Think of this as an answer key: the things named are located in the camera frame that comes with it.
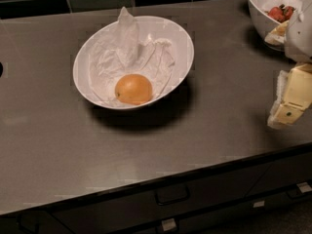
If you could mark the white rounded gripper body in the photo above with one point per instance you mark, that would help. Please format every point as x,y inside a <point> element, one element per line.
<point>300,36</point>

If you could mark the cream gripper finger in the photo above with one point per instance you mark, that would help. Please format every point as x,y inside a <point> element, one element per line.
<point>293,96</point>
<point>276,37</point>

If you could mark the orange fruit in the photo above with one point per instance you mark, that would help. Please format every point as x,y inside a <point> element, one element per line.
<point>133,89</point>

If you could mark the white bowl with strawberries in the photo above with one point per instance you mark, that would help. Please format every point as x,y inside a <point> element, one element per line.
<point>262,22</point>

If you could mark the large white bowl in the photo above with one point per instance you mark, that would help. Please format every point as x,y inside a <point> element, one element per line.
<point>149,26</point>

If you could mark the red strawberries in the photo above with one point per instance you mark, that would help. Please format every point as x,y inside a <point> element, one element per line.
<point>281,13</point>

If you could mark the dark right drawer front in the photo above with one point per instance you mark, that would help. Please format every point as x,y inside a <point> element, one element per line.
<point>284,172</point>

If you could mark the dark drawer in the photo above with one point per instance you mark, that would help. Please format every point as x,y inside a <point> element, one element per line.
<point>284,172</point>
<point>202,219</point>
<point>126,212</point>

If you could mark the white paper liner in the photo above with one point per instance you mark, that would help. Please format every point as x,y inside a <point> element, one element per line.
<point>119,52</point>

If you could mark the dark lower drawer front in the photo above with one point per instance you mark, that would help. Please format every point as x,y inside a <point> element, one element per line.
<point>202,219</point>

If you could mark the white drawer label tag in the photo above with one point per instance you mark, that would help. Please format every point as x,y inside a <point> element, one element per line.
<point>169,225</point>

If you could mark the dark upper drawer front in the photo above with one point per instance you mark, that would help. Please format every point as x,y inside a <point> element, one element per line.
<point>126,212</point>

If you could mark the black drawer handle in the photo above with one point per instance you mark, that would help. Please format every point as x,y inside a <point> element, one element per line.
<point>171,194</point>

